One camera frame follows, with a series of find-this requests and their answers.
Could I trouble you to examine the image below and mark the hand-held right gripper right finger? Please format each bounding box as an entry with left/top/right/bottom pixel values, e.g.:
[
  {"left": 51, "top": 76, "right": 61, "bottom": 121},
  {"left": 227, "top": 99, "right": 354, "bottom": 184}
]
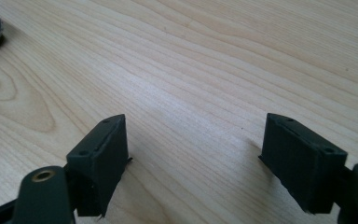
[{"left": 258, "top": 112, "right": 349, "bottom": 215}]

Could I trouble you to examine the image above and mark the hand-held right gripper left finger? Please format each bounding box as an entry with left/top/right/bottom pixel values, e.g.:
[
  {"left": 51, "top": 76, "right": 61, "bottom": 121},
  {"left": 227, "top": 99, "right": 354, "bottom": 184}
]
[{"left": 65, "top": 113, "right": 133, "bottom": 218}]

